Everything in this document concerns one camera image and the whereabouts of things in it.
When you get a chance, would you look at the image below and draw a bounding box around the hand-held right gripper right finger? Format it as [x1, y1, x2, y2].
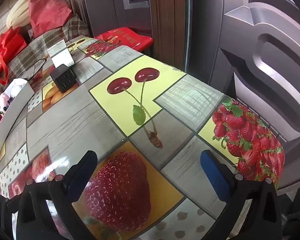
[201, 150, 283, 240]

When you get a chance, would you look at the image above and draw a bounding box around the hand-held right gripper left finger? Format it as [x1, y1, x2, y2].
[16, 151, 98, 240]

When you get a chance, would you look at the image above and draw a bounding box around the white cardboard box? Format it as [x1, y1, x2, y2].
[0, 78, 35, 143]

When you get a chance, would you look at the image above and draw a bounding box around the fruit printed tablecloth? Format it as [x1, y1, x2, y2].
[0, 37, 285, 240]

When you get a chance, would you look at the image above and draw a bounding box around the black power socket cube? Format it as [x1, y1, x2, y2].
[50, 64, 77, 93]

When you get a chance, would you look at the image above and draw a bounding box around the pink plush toy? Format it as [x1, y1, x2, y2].
[0, 92, 15, 105]

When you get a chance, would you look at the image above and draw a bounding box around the white folded card stand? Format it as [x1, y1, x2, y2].
[47, 39, 75, 68]

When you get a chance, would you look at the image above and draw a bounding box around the grey panelled door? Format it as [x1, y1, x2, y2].
[75, 0, 153, 38]
[185, 0, 300, 195]

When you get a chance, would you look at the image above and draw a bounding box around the red printed plastic bag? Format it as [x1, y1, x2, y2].
[94, 27, 154, 55]

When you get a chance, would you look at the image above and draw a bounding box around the red shopping bag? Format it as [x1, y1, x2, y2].
[0, 26, 28, 92]

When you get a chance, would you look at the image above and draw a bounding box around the plaid sofa cushion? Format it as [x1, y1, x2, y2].
[0, 14, 90, 93]

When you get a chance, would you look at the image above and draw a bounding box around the red non-woven bag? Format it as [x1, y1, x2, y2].
[27, 0, 73, 38]

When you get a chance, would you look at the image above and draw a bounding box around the cream ribbed cushion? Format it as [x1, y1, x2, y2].
[6, 0, 32, 28]

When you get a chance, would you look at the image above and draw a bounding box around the brown wooden door frame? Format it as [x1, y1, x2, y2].
[150, 0, 190, 72]

